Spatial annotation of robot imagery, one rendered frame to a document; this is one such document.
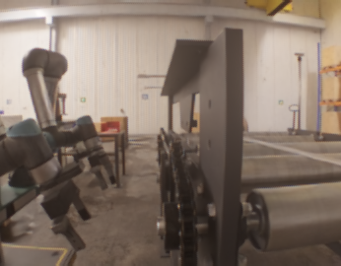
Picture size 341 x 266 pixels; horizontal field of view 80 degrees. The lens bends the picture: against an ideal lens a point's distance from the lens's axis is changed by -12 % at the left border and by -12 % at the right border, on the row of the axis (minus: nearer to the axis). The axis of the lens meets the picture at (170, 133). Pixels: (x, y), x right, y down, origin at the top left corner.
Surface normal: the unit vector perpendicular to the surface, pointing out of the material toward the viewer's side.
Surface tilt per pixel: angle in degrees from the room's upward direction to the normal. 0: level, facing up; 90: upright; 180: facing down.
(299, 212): 53
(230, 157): 90
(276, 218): 59
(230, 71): 90
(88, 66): 90
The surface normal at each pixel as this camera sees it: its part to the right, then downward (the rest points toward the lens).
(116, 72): 0.07, 0.09
